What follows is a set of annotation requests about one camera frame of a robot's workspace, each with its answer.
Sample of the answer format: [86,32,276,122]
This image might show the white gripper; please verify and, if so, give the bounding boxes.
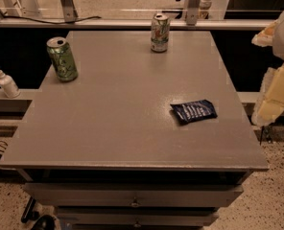
[251,11,284,127]

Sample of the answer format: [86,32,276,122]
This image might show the blue snack packet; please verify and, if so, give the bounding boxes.
[171,100,218,125]

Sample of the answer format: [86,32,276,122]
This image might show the metal drawer knob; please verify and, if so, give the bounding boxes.
[133,220,142,228]
[130,197,140,208]

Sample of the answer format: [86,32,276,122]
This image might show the metal drawer knob lower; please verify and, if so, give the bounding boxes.
[133,220,142,228]

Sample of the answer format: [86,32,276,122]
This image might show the white pump bottle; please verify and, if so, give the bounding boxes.
[0,69,20,98]

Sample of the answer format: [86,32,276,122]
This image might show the black cable on shelf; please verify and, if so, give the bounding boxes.
[0,7,102,25]

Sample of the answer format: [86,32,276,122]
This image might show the green soda can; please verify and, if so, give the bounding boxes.
[46,36,78,81]

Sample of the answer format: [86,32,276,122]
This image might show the grey metal shelf rail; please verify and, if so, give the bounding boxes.
[0,17,272,31]

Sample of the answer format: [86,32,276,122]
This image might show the grey drawer cabinet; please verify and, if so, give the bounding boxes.
[0,31,268,230]

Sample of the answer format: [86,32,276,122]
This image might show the metal drawer knob upper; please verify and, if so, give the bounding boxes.
[130,197,140,208]

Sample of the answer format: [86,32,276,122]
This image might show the white green 7up can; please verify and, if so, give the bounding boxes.
[151,12,170,53]

